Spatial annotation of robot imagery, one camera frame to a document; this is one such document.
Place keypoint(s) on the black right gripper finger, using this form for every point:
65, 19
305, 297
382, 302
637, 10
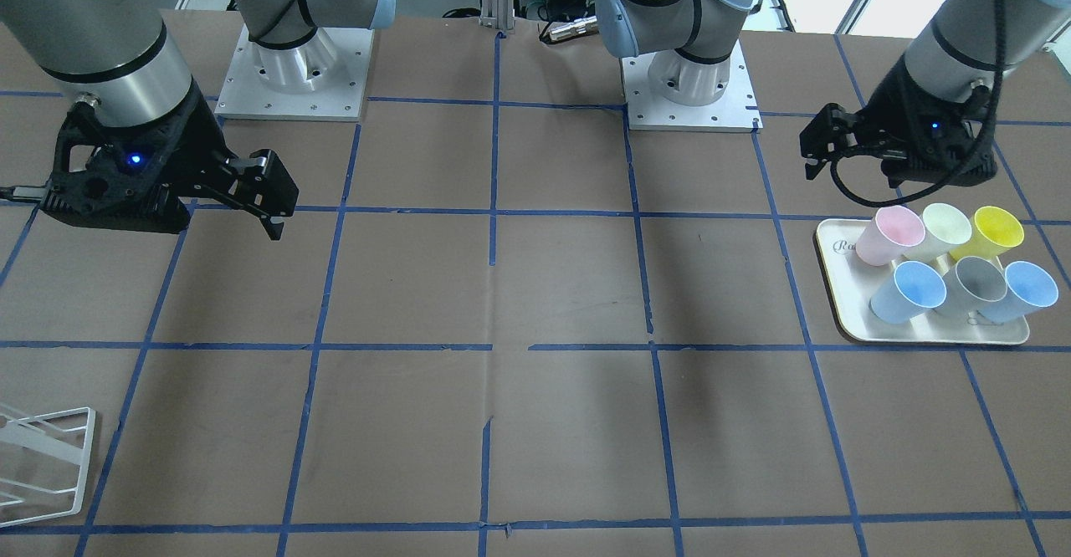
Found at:
260, 185

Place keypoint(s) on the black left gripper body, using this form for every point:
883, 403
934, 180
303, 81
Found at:
892, 114

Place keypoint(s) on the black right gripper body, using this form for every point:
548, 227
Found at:
191, 140

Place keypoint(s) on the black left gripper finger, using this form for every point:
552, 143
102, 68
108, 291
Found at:
815, 164
829, 136

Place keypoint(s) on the light blue plastic cup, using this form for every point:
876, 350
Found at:
912, 289

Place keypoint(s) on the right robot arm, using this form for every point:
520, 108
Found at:
122, 51

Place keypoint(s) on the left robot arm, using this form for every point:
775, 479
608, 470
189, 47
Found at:
933, 117

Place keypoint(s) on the pale green plastic cup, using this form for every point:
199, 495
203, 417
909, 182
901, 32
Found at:
946, 227

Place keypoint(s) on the pink plastic cup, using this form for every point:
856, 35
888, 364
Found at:
890, 233

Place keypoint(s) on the yellow plastic cup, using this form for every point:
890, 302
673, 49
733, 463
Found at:
993, 231

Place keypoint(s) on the grey plastic cup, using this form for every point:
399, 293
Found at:
970, 284

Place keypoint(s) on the cream plastic tray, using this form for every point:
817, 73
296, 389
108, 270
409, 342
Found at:
851, 283

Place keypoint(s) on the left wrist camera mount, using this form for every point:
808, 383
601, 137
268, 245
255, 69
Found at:
962, 122

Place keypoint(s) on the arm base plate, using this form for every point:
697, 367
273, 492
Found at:
666, 92
323, 80

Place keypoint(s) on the white wire cup rack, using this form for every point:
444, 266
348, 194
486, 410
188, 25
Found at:
46, 463

